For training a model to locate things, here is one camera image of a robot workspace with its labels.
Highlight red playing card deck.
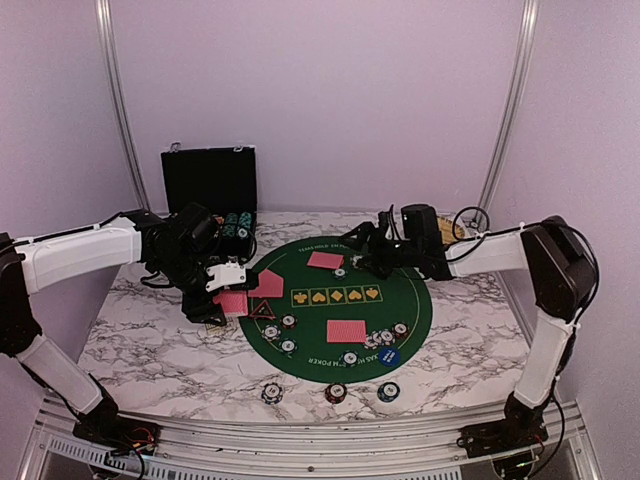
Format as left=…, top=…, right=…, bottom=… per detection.
left=213, top=290, right=248, bottom=317

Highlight red card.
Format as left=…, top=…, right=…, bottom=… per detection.
left=258, top=278, right=284, bottom=298
left=326, top=320, right=367, bottom=344
left=307, top=251, right=344, bottom=270

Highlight red chips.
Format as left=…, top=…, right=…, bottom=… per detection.
left=393, top=323, right=410, bottom=338
left=280, top=314, right=298, bottom=329

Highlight red black chip stack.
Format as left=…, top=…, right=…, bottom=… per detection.
left=324, top=383, right=347, bottom=404

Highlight green chips row in case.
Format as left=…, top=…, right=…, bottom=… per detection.
left=222, top=212, right=239, bottom=239

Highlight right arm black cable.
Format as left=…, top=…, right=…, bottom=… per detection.
left=384, top=205, right=599, bottom=466

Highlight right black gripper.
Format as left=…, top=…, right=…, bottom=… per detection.
left=337, top=223, right=421, bottom=282

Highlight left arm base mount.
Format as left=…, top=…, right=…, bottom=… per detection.
left=72, top=418, right=161, bottom=455

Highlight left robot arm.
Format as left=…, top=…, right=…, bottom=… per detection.
left=1, top=204, right=246, bottom=445

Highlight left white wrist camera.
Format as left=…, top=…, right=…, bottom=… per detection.
left=205, top=262, right=247, bottom=292

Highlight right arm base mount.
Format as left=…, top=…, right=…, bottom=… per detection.
left=456, top=420, right=549, bottom=458

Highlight black triangular dealer button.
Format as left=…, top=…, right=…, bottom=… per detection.
left=249, top=299, right=276, bottom=320

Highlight blue small blind button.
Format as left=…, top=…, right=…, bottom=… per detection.
left=378, top=347, right=401, bottom=368

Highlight blue gold card box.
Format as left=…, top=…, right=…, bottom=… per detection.
left=204, top=324, right=231, bottom=336

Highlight right aluminium frame post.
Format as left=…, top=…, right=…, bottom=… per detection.
left=477, top=0, right=540, bottom=212

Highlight black poker chip case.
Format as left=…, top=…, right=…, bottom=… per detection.
left=160, top=146, right=258, bottom=261

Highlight teal chip stack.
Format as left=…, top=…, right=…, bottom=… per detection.
left=377, top=382, right=401, bottom=403

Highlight woven bamboo tray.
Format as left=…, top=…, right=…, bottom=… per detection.
left=437, top=215, right=473, bottom=245

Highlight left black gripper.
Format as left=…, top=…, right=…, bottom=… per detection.
left=153, top=249, right=227, bottom=326

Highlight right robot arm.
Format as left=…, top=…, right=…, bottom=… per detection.
left=339, top=204, right=600, bottom=448

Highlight round green poker mat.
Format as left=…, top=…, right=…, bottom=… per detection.
left=239, top=236, right=434, bottom=384

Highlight teal chips row in case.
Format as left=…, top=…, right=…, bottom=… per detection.
left=236, top=212, right=252, bottom=239

